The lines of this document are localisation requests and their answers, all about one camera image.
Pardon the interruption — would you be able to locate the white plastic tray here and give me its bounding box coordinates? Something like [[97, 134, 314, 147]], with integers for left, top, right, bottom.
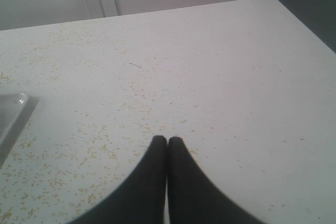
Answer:
[[1, 92, 30, 167]]

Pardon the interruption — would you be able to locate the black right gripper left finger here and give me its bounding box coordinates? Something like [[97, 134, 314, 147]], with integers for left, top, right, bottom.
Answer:
[[73, 136, 167, 223]]

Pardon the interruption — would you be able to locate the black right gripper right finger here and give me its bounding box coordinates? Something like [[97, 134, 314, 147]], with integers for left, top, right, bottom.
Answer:
[[167, 137, 262, 223]]

